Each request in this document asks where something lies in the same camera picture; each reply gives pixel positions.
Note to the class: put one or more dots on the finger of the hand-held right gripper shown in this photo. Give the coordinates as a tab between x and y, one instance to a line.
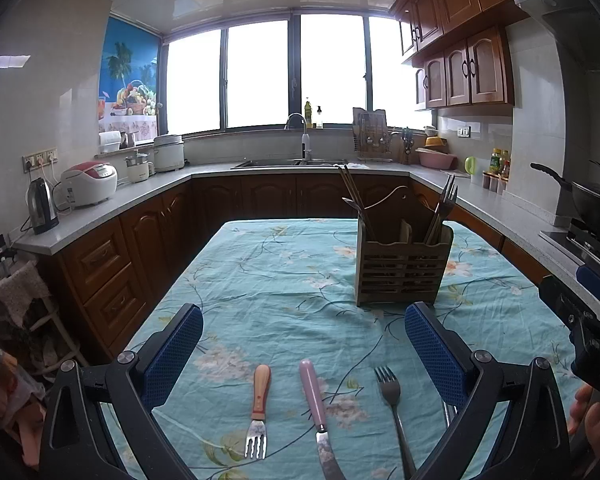
597	285
560	300

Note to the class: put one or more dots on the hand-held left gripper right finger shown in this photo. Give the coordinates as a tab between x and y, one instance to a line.
437	355

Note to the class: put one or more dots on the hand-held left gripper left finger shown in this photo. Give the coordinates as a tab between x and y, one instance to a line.
172	355

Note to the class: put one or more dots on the plain metal fork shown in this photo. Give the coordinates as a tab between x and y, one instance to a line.
394	410

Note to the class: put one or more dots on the wooden utensil holder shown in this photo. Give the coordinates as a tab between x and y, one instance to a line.
405	270

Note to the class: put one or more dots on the person's right hand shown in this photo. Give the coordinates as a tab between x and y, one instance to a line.
592	417

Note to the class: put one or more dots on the gas stove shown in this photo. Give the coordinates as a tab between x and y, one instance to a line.
580	245

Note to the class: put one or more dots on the black wok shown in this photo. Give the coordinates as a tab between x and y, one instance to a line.
595	200

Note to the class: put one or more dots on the light wooden rack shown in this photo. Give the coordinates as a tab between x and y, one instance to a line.
69	342

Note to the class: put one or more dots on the light wooden spatula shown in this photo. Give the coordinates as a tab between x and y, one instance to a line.
405	232

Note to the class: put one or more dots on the spice jar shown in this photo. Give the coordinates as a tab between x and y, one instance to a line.
486	181
494	183
502	186

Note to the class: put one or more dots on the floral teal tablecloth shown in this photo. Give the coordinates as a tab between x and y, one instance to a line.
280	280

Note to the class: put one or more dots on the red seasoning bottle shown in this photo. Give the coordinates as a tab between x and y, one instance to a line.
507	170

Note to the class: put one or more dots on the green label seasoning bottle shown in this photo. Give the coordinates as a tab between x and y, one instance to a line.
495	161

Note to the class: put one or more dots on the yellow seasoning bottle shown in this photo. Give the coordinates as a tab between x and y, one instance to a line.
504	156

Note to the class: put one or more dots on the green cup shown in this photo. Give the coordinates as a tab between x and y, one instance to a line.
470	166

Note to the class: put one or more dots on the curved wooden ladle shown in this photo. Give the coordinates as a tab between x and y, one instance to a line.
387	197

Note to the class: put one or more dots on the grey towel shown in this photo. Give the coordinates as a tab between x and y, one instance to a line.
20	285

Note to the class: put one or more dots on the metal tipped utensil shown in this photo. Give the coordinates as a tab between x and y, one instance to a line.
351	205

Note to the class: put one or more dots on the brown chopstick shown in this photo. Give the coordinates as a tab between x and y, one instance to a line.
357	190
352	195

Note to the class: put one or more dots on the pink basin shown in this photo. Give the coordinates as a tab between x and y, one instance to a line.
434	159

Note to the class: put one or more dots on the small white cooking appliance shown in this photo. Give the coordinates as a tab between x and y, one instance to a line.
137	167

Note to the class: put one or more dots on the red and white rice cooker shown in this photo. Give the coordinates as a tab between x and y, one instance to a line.
90	182

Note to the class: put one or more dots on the steel electric kettle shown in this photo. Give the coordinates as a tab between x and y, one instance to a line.
42	205

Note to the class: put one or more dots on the yellow bowl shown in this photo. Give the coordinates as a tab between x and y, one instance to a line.
436	143

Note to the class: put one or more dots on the large white rice cooker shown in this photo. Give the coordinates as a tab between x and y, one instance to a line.
169	152

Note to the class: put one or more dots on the small black device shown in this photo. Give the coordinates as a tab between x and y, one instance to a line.
0	247

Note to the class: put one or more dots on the white cloth by sink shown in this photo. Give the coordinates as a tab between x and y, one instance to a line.
358	165

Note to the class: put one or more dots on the white bowl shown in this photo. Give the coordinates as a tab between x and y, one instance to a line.
430	131

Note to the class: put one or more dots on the steel sink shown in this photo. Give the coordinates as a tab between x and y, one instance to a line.
280	163

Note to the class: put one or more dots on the metal cup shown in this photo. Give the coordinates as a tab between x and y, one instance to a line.
129	139

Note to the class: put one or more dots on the white box on windowsill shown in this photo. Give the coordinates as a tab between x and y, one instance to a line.
110	142

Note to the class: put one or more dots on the wooden cutting board rack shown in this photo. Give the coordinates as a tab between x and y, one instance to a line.
372	132

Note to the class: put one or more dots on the chrome faucet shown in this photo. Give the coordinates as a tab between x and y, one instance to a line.
305	150

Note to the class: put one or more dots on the dish soap pump bottle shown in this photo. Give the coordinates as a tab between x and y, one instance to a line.
319	119

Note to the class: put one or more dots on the range hood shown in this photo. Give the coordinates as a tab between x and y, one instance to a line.
570	10

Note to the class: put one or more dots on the fruit print window blind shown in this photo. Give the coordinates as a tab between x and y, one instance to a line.
130	65

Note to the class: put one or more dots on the kitchen window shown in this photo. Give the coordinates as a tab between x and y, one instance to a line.
260	75

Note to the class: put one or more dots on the brown upper cabinets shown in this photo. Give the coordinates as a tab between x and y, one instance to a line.
460	10

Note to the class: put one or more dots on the wall switch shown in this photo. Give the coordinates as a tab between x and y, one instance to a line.
464	131

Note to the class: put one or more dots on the wall socket strip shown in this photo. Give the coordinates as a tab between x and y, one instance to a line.
40	159

